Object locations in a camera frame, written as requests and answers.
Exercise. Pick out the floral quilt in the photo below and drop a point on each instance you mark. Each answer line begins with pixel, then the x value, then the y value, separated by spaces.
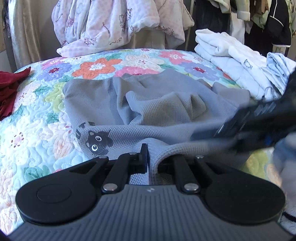
pixel 46 104

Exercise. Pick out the pink white printed comforter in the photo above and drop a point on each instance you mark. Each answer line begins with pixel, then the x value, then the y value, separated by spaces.
pixel 104 23

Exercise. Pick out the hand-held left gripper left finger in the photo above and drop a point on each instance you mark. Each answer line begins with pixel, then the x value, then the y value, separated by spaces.
pixel 143 160

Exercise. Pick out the grey waffle shirt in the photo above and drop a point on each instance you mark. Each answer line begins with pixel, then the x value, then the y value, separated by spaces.
pixel 161 104

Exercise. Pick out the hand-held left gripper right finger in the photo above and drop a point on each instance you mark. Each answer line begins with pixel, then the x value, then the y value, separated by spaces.
pixel 166 168

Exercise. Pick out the white fluffy cloth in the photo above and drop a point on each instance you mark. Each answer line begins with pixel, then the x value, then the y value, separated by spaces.
pixel 289 208

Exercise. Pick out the dark hanging garment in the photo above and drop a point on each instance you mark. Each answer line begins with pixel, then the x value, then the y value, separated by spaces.
pixel 208 14

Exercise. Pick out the beige satin curtain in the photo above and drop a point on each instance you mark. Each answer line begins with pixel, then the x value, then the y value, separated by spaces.
pixel 25 34

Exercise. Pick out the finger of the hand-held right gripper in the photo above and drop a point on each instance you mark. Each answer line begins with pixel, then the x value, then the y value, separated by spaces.
pixel 219 139

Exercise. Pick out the green hanging garment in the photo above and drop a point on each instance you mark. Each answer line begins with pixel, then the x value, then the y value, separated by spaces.
pixel 259 14

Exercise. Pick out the dark red garment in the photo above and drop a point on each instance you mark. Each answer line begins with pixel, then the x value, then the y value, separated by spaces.
pixel 7 92

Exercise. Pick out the light blue patterned cloth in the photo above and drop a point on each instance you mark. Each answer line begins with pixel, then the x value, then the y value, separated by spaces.
pixel 277 64

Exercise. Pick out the white hanging cloth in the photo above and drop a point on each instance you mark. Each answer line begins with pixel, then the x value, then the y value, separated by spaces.
pixel 237 30

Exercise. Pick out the black jacket white piping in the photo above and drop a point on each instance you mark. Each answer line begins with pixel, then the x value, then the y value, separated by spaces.
pixel 279 25

